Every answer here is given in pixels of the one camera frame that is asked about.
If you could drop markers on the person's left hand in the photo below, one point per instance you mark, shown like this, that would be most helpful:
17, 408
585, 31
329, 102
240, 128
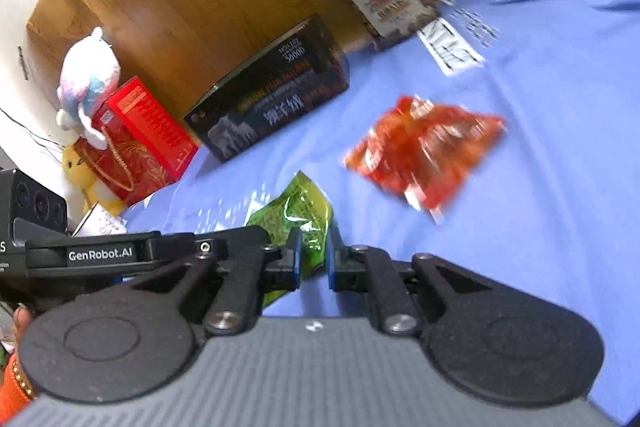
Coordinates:
21, 322

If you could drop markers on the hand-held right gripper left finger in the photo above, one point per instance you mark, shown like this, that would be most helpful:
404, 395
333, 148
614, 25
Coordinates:
295, 257

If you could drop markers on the black cardboard box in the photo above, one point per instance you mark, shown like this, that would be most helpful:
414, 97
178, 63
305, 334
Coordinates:
270, 102

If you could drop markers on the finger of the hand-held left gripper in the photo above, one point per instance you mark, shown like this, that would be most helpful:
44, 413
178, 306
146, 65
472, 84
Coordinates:
240, 237

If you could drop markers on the pink blue plush toy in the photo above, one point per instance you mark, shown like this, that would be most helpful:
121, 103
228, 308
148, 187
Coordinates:
87, 77

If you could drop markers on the blue bedsheet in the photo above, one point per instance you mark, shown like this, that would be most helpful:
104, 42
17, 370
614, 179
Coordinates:
550, 157

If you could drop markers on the red box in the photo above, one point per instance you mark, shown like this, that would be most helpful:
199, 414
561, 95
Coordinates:
150, 122

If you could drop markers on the green snack packet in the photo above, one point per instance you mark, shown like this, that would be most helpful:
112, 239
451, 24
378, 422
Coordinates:
295, 212

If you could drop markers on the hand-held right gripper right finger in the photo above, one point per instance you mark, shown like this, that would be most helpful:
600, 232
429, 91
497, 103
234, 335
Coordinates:
332, 259

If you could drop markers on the red snack packet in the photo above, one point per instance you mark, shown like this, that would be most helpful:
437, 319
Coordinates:
425, 152

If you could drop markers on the yellow plush toy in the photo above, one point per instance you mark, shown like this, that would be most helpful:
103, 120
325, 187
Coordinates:
77, 169

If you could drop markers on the person's left forearm orange sleeve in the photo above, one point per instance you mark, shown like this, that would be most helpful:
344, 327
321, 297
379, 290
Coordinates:
10, 399

